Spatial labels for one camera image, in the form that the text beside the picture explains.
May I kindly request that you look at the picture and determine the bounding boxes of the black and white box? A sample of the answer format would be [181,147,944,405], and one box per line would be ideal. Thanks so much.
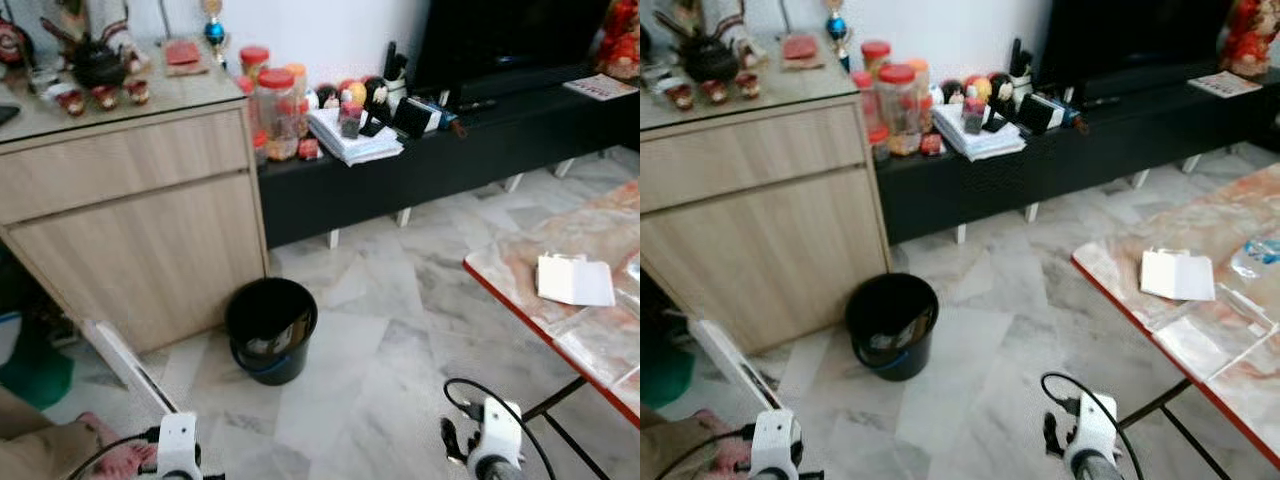
[1018,92,1066,135]
[393,95,441,139]

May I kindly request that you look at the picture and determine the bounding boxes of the black flat television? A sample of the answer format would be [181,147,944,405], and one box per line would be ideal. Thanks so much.
[1035,0,1236,96]
[412,0,613,101]

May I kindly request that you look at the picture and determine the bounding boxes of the red box on wooden stand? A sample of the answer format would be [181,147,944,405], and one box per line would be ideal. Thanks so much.
[782,33,826,69]
[163,38,209,76]

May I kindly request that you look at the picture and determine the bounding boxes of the red and gold figurine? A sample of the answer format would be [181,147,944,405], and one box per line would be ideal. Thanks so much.
[597,0,641,81]
[1220,0,1280,79]

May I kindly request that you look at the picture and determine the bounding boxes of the black tv console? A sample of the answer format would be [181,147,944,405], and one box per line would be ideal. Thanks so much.
[875,65,1280,246]
[258,70,641,251]

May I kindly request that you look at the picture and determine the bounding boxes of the black rubbish bin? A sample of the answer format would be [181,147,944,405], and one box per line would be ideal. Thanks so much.
[225,278,319,387]
[845,273,941,383]

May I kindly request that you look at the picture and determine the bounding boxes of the green plastic bucket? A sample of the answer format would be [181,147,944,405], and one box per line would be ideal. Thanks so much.
[640,335,696,409]
[0,310,76,411]

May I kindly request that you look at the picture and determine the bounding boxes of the large red lid snack jar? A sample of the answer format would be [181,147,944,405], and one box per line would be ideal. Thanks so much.
[877,63,921,156]
[255,68,301,161]

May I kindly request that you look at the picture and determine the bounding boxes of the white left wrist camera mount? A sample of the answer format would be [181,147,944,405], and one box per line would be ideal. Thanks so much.
[750,408,801,480]
[157,412,201,480]

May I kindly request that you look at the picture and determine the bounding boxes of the clear plastic water bottle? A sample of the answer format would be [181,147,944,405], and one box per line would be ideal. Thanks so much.
[1228,235,1280,281]

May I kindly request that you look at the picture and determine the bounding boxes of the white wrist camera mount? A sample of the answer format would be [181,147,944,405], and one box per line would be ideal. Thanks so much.
[157,412,201,480]
[1068,392,1121,464]
[750,408,801,480]
[478,398,524,469]

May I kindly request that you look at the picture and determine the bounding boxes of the gold and blue trophy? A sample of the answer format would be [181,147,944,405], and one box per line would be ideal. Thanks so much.
[822,0,851,71]
[200,0,229,71]

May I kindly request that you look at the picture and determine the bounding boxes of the clear plastic blister tray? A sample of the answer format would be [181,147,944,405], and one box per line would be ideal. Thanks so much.
[545,300,641,386]
[1150,295,1280,381]

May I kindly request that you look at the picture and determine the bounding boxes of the light wooden cabinet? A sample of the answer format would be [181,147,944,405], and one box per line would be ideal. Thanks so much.
[0,70,269,353]
[640,65,891,353]

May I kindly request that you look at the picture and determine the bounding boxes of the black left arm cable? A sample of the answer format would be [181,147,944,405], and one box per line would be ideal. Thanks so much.
[690,427,754,480]
[65,427,161,480]

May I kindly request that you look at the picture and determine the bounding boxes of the orange lid plastic jar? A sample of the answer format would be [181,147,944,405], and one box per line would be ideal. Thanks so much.
[908,57,933,131]
[285,62,311,141]

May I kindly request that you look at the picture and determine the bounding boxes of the black round teapot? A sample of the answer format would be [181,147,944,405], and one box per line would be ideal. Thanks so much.
[682,32,743,85]
[70,35,131,89]

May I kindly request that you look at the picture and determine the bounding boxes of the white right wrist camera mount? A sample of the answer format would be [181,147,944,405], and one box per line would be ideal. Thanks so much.
[1068,392,1121,464]
[478,398,524,469]

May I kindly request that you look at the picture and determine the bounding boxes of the stack of white papers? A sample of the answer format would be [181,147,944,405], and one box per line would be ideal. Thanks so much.
[930,103,1028,162]
[307,107,406,167]

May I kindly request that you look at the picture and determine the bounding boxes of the marble top folding table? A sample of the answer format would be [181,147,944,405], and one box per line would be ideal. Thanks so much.
[463,180,641,480]
[1070,165,1280,480]

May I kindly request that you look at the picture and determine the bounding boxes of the tall ornamental figurine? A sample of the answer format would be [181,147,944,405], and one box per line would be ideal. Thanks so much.
[655,0,766,71]
[40,0,151,76]

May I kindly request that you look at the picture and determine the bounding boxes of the white and red pamphlet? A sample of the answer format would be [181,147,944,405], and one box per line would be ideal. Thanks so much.
[1188,70,1263,99]
[563,73,639,103]

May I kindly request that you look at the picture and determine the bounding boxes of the black remote in holder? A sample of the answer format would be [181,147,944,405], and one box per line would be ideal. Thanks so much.
[1008,37,1034,96]
[383,40,411,101]

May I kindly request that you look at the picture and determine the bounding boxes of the person's khaki trouser leg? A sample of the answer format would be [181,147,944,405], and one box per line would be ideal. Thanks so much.
[0,385,101,480]
[640,405,716,480]

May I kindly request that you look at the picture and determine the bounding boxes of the small white folded card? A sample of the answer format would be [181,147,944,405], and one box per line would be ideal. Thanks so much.
[536,253,617,308]
[1140,248,1218,302]

